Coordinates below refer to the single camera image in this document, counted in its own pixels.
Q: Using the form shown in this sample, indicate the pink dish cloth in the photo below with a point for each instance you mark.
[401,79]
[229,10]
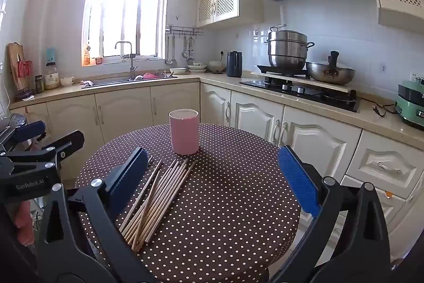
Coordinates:
[86,83]

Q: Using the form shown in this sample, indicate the white mug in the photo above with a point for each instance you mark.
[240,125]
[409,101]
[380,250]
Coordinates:
[67,81]

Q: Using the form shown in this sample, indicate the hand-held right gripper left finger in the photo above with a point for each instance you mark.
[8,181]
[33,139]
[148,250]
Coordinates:
[127,180]

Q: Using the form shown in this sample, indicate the black induction cooker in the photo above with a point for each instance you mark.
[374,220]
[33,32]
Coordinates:
[265,69]

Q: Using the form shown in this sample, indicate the barred kitchen window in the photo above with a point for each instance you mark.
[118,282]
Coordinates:
[126,4]

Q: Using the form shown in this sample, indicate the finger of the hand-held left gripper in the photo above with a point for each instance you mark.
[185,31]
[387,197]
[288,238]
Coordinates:
[66,142]
[31,130]

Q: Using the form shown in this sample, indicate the white bowl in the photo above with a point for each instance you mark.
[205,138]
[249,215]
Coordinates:
[178,71]

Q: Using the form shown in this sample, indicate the cream lattice-door wall cabinet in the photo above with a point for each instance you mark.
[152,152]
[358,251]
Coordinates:
[225,1]

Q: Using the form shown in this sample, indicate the teal box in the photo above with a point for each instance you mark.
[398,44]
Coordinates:
[50,55]

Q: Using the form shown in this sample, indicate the green electric cooker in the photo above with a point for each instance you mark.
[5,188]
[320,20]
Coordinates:
[410,104]

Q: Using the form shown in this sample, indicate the bunch of wooden chopsticks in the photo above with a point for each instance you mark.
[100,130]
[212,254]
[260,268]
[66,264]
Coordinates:
[162,196]

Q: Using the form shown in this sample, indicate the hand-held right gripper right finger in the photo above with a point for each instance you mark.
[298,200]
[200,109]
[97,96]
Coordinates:
[298,183]

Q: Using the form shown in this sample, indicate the red pot holder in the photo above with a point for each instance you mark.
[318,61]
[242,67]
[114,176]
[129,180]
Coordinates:
[25,69]

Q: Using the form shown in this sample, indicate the orange bottle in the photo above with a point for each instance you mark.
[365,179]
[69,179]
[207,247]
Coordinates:
[87,57]

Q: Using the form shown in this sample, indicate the person's left hand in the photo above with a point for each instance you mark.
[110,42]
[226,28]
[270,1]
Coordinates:
[24,223]

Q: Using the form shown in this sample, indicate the grey bowl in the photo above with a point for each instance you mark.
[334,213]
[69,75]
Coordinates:
[217,66]

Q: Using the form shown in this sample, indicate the beige stone countertop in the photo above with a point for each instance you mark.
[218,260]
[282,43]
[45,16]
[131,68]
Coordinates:
[374,124]

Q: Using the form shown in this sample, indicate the small red jar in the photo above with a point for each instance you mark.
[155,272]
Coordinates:
[98,61]

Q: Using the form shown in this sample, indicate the black gas stove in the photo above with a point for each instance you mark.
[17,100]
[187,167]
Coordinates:
[318,97]

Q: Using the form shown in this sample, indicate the pink bowl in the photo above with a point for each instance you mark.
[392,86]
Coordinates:
[147,75]

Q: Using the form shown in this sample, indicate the beige stone slab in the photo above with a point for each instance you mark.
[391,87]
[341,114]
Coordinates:
[328,85]

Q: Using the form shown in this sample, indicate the cream sink base cabinets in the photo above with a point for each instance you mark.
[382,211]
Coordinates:
[126,110]

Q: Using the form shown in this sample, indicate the wall socket with plug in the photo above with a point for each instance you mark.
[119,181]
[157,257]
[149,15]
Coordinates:
[222,55]

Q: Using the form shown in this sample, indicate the hanging steel utensils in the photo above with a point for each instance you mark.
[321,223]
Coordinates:
[188,49]

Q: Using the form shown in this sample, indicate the steel sink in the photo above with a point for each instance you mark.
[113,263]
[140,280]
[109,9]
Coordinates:
[112,81]

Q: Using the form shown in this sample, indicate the steel ladle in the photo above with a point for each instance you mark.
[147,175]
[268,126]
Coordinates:
[170,61]

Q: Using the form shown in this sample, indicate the pink cup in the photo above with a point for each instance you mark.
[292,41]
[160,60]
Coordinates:
[184,133]

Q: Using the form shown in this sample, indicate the steel steamer pot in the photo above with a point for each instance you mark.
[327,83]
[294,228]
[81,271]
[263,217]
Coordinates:
[286,49]

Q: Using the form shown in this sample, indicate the steel wok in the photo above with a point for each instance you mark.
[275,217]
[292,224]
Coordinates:
[331,74]

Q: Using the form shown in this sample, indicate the steel faucet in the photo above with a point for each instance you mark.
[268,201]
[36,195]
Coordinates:
[131,57]

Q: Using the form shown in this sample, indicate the wooden cutting board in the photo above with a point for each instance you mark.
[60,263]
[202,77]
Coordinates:
[15,54]

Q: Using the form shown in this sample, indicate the cream stove base cabinets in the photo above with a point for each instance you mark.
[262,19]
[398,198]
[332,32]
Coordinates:
[318,140]

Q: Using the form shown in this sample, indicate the dark blue kettle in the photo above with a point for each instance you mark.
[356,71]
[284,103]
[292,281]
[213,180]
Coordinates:
[234,64]

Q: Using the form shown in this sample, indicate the small dark jar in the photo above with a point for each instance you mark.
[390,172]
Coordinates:
[39,84]

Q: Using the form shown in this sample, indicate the clear oil bottle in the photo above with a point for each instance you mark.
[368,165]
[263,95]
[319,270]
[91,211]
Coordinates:
[51,79]

